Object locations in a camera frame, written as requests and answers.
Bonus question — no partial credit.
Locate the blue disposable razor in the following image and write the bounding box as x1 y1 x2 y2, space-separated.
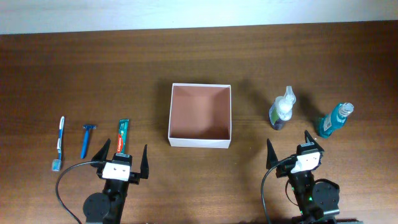
80 124 96 159

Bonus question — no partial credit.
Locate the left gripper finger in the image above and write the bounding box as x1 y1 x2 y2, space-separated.
140 145 149 179
91 139 111 167

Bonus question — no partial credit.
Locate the blue white toothbrush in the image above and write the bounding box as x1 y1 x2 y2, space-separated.
52 116 65 172

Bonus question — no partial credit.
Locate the left black cable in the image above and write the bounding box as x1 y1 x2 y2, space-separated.
55 161 105 224

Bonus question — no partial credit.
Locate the clear spray bottle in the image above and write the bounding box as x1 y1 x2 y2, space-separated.
269 86 296 131

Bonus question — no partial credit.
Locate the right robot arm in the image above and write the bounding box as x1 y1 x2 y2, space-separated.
261 131 340 223

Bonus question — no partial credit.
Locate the white cardboard box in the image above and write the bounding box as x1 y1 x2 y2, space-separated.
167 83 232 149

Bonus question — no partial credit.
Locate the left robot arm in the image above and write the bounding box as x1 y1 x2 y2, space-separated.
83 140 149 223

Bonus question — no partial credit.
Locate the green red toothpaste tube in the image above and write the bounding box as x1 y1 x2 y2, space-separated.
117 119 129 154

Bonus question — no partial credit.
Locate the blue mouthwash bottle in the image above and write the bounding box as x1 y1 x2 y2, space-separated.
318 103 354 139

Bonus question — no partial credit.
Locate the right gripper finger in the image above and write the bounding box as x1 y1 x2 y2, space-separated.
266 139 279 170
304 130 319 146

